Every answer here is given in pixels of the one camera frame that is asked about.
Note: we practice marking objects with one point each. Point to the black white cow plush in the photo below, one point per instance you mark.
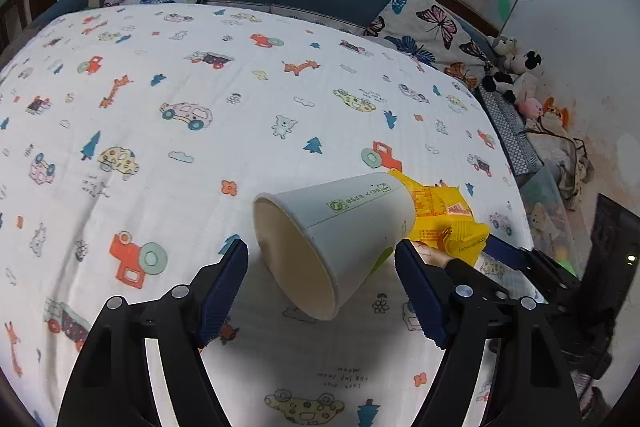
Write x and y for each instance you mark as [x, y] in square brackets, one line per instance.
[517, 67]

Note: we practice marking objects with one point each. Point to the cartoon printed blanket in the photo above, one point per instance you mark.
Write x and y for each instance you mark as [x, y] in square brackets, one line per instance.
[150, 57]

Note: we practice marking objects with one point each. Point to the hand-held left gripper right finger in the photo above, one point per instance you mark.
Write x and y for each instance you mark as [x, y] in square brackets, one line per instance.
[420, 292]

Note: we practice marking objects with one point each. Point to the grey checkered mat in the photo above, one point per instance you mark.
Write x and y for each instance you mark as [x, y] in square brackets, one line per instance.
[510, 132]

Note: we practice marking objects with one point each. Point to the large butterfly print pillow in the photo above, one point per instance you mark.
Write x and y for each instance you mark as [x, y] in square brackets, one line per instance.
[430, 27]

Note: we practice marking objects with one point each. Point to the grey plush toy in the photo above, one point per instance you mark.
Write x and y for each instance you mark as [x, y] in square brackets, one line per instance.
[502, 44]

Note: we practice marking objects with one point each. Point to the white paper cup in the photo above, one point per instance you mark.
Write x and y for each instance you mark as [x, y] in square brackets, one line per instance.
[350, 227]

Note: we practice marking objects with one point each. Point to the clear plastic storage box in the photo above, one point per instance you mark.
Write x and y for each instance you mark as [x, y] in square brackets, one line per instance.
[547, 217]

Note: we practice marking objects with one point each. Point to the yellow snack packet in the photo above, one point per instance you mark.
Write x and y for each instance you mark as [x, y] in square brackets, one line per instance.
[450, 212]

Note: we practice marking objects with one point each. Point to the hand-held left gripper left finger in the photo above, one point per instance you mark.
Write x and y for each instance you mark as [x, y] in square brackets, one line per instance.
[225, 292]

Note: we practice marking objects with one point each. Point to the pink plush toy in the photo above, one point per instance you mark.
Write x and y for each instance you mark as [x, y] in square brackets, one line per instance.
[531, 108]

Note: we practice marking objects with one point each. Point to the orange fox plush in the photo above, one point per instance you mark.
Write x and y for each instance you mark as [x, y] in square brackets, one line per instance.
[557, 112]

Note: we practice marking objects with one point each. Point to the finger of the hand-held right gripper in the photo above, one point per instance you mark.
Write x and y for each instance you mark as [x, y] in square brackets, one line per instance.
[530, 259]

